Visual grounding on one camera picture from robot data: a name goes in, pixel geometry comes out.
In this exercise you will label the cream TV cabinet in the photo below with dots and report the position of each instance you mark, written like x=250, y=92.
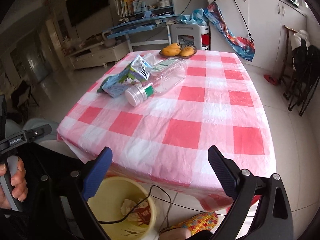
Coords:
x=97, y=55

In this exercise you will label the teal sofa seat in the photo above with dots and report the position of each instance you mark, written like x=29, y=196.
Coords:
x=35, y=130

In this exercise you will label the pink kettlebell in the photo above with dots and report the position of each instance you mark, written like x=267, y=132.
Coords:
x=108, y=42

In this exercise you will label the light blue crumpled cloth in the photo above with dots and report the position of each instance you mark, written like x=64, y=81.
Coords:
x=196, y=17

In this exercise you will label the blue children's study desk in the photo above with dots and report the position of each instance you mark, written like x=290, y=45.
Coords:
x=138, y=23

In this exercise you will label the pen holder cup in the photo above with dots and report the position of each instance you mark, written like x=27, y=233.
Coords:
x=163, y=3

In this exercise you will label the person's left hand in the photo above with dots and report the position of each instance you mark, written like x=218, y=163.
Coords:
x=19, y=183

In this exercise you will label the pink checkered tablecloth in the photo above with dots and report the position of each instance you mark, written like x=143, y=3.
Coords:
x=165, y=140

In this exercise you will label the yellow mango middle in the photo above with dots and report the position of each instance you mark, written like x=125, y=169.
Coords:
x=174, y=45

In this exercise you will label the row of books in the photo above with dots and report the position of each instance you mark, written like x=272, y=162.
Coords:
x=126, y=8

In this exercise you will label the colourful hanging bag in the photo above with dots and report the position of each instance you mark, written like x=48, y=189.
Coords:
x=244, y=47

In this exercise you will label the yellow trash bin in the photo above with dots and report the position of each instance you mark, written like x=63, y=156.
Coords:
x=115, y=199

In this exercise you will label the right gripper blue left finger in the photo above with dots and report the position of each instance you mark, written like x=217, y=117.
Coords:
x=96, y=171

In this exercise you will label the white sideboard cabinet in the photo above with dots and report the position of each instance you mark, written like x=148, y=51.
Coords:
x=264, y=21

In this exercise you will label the yellow mango right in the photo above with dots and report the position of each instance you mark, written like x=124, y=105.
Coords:
x=187, y=51

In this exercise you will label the yellow mango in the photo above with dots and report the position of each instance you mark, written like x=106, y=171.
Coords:
x=174, y=45
x=169, y=52
x=187, y=51

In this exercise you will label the white bag on chair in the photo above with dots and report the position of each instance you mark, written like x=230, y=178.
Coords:
x=297, y=37

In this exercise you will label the colourful slipper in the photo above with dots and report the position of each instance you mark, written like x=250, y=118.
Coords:
x=197, y=223

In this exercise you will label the dark folding chair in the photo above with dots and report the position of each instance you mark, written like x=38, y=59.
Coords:
x=299, y=73

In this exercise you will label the black wall television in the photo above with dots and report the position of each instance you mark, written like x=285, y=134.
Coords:
x=79, y=10

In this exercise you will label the light blue drink carton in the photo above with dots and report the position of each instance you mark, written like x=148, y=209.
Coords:
x=137, y=71

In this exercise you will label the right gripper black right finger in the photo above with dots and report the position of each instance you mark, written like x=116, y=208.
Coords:
x=227, y=172

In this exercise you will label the yellow mango left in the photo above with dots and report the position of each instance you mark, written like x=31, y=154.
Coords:
x=169, y=52

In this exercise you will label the red snack wrapper bag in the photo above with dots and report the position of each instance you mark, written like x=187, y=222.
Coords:
x=141, y=215

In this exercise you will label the clear plastic bottle white cap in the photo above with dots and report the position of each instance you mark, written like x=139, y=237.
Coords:
x=165, y=75

